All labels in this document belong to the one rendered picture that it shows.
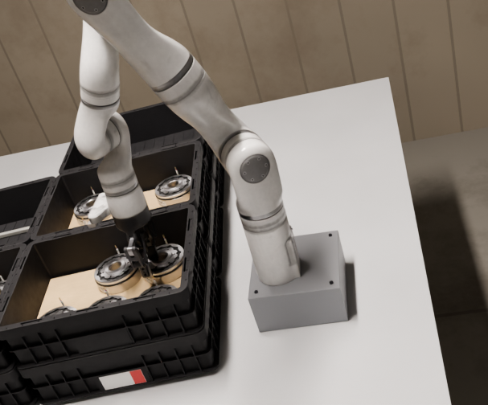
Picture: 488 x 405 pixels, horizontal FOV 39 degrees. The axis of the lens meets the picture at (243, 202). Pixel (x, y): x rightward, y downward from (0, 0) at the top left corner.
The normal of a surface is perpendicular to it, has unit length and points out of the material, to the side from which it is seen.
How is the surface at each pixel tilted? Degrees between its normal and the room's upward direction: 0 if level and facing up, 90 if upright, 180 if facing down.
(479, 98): 90
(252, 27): 90
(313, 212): 0
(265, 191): 94
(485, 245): 0
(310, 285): 2
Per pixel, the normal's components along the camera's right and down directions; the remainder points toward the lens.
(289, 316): -0.09, 0.57
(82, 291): -0.26, -0.81
